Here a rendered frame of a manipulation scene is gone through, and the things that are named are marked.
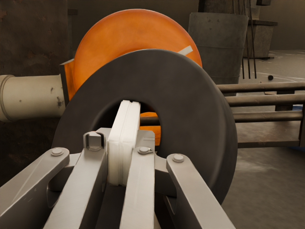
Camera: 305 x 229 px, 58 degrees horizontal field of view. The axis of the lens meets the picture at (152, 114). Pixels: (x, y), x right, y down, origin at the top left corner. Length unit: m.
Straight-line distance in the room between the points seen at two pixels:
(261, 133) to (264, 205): 1.07
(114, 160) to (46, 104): 0.20
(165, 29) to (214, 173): 0.20
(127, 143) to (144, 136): 0.03
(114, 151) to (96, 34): 0.20
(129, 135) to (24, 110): 0.22
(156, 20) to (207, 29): 2.42
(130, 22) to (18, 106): 0.16
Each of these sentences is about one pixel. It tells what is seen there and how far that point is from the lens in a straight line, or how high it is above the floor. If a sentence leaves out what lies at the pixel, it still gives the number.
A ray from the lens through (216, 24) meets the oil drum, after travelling 2.72.
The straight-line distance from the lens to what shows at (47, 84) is 0.35.
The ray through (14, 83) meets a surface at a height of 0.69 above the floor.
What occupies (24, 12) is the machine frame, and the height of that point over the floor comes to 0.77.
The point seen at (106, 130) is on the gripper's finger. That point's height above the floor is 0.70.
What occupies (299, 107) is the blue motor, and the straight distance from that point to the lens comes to 1.94.
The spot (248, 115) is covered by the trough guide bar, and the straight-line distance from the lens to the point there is 0.34.
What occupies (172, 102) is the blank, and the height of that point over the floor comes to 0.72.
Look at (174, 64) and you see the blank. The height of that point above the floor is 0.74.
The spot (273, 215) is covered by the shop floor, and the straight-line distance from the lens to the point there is 1.39.
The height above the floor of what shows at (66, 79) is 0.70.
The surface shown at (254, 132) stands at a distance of 0.38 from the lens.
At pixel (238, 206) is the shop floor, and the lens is 1.37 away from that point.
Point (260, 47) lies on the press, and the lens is 8.02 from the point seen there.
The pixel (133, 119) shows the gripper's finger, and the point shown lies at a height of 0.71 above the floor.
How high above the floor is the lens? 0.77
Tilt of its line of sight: 19 degrees down
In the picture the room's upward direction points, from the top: 4 degrees clockwise
